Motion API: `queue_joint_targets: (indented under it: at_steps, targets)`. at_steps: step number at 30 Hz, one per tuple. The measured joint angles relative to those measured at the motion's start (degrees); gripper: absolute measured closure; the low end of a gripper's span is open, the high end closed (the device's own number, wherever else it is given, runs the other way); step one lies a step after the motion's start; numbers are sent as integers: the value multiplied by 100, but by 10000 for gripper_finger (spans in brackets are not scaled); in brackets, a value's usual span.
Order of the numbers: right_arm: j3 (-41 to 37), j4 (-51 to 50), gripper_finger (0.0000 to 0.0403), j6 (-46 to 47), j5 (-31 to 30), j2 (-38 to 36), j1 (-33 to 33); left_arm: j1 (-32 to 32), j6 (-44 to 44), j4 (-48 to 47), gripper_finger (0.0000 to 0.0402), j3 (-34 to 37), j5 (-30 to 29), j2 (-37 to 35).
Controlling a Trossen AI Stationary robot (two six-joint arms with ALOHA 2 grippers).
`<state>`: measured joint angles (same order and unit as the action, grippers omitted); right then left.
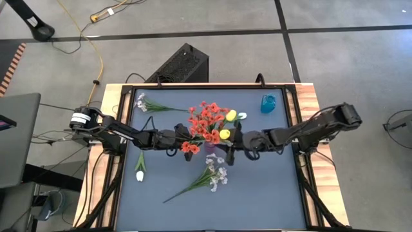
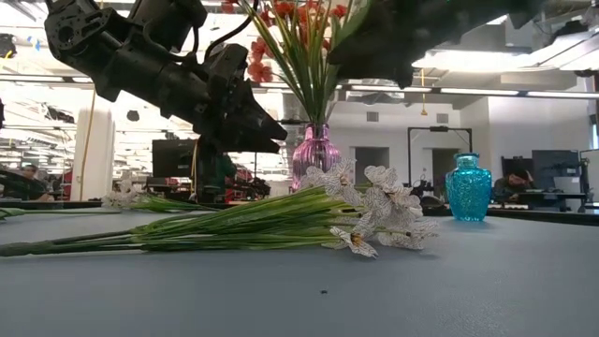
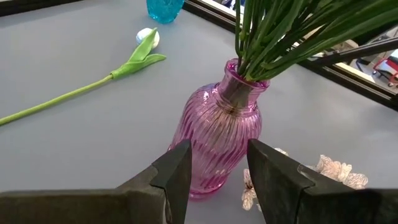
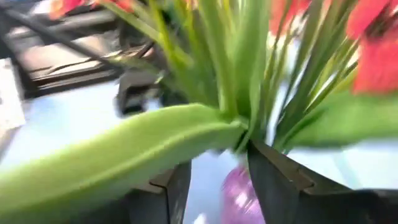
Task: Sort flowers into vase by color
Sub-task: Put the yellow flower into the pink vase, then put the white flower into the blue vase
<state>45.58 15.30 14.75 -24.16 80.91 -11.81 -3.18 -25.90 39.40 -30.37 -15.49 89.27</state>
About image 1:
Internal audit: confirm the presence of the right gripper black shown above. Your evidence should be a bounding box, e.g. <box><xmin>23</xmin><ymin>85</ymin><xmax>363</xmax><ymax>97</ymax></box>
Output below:
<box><xmin>226</xmin><ymin>119</ymin><xmax>246</xmax><ymax>168</ymax></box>

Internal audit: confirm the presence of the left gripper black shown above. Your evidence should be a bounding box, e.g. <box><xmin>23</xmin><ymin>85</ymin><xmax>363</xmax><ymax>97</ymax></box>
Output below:
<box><xmin>175</xmin><ymin>124</ymin><xmax>194</xmax><ymax>162</ymax></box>

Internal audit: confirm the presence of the pink ribbed glass vase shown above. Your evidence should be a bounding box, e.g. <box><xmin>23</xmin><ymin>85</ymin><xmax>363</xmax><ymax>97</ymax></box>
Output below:
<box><xmin>203</xmin><ymin>141</ymin><xmax>217</xmax><ymax>155</ymax></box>

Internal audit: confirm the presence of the yellow tulip with green stem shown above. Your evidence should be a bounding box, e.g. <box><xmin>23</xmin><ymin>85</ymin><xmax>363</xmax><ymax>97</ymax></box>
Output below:
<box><xmin>225</xmin><ymin>109</ymin><xmax>239</xmax><ymax>123</ymax></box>
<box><xmin>218</xmin><ymin>128</ymin><xmax>233</xmax><ymax>146</ymax></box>

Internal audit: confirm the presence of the large white veined flower bunch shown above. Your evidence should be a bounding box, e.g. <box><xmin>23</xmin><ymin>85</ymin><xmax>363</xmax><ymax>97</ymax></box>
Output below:
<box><xmin>162</xmin><ymin>153</ymin><xmax>229</xmax><ymax>204</ymax></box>

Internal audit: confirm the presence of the orange flower bunch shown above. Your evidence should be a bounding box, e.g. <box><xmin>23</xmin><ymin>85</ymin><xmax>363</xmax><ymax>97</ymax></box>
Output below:
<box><xmin>180</xmin><ymin>101</ymin><xmax>231</xmax><ymax>155</ymax></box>

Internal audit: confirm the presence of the small white flower bunch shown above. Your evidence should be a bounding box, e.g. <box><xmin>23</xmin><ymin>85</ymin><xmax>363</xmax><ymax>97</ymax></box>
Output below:
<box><xmin>134</xmin><ymin>92</ymin><xmax>190</xmax><ymax>113</ymax></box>

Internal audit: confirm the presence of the blue glass vase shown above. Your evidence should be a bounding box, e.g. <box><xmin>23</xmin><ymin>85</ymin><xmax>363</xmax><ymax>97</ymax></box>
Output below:
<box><xmin>259</xmin><ymin>93</ymin><xmax>277</xmax><ymax>115</ymax></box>

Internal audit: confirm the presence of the light wooden table board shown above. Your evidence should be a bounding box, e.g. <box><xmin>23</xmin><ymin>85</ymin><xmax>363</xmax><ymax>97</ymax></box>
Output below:
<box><xmin>73</xmin><ymin>82</ymin><xmax>351</xmax><ymax>228</ymax></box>

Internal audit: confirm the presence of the grey desk surface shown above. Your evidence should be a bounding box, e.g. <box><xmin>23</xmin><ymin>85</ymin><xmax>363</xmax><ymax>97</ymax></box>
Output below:
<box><xmin>0</xmin><ymin>92</ymin><xmax>42</xmax><ymax>189</ymax></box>

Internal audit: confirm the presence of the grey chair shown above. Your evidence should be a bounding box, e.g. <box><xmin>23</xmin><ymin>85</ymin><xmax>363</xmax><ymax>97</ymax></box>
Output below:
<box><xmin>0</xmin><ymin>182</ymin><xmax>37</xmax><ymax>232</ymax></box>

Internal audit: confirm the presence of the dark tablet with pink screen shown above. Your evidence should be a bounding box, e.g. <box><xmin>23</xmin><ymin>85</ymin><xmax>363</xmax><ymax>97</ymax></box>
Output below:
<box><xmin>0</xmin><ymin>114</ymin><xmax>17</xmax><ymax>132</ymax></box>

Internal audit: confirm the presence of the black stand leg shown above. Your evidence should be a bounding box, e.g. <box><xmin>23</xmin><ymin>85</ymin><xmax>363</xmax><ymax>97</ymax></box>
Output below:
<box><xmin>5</xmin><ymin>0</ymin><xmax>55</xmax><ymax>42</ymax></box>

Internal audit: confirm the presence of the black mat with striped edge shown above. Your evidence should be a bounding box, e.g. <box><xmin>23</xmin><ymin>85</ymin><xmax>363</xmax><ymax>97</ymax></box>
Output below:
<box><xmin>0</xmin><ymin>41</ymin><xmax>26</xmax><ymax>97</ymax></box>

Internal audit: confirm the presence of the black metal table frame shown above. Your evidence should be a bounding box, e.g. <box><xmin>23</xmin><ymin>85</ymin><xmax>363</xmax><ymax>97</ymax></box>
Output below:
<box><xmin>75</xmin><ymin>82</ymin><xmax>347</xmax><ymax>231</ymax></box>

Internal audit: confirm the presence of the long yellow floor cable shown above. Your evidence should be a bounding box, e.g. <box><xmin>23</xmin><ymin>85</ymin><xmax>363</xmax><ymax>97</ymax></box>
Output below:
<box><xmin>57</xmin><ymin>0</ymin><xmax>104</xmax><ymax>107</ymax></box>

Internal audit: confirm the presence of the yellow cable with plug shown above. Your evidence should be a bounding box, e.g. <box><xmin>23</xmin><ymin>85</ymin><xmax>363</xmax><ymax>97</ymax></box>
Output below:
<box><xmin>89</xmin><ymin>0</ymin><xmax>129</xmax><ymax>23</ymax></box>

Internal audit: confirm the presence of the grey equipment with black cable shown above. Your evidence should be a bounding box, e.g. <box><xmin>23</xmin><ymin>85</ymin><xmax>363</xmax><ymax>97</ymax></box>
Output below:
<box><xmin>382</xmin><ymin>108</ymin><xmax>412</xmax><ymax>150</ymax></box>

